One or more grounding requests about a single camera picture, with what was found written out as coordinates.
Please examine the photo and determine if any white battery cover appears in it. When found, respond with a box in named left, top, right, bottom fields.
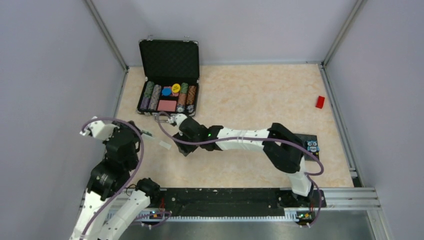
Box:
left=159, top=141, right=172, bottom=150

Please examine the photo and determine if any white remote control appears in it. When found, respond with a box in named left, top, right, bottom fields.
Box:
left=140, top=130, right=161, bottom=144

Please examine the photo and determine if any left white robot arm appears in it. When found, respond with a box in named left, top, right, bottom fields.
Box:
left=70, top=116, right=161, bottom=240

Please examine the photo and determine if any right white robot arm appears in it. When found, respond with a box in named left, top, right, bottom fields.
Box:
left=168, top=114, right=320, bottom=208

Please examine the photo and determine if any pink playing card deck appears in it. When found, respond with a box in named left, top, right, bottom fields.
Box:
left=157, top=99, right=177, bottom=112

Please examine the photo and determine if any yellow round chip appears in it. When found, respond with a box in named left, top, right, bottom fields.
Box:
left=171, top=83, right=181, bottom=94

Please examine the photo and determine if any blue round chip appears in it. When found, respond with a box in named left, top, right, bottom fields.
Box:
left=161, top=86, right=172, bottom=96

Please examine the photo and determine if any black poker chip case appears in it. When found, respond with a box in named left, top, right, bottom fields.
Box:
left=136, top=39, right=200, bottom=117

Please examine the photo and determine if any blue owl figure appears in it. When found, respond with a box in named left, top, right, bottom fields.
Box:
left=306, top=140, right=320, bottom=157

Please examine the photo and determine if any red building brick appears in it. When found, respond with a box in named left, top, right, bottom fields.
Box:
left=315, top=95, right=326, bottom=109

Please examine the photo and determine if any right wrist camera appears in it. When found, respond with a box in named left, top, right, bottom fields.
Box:
left=168, top=113, right=188, bottom=127

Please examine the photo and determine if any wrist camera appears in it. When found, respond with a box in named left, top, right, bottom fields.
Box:
left=168, top=113, right=188, bottom=127
left=79, top=116, right=117, bottom=141

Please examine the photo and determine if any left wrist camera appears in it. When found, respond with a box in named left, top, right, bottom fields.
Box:
left=79, top=116, right=117, bottom=141

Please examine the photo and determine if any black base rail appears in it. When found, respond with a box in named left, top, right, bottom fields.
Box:
left=82, top=187, right=382, bottom=228

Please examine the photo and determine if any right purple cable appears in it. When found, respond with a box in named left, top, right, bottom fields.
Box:
left=155, top=111, right=325, bottom=228

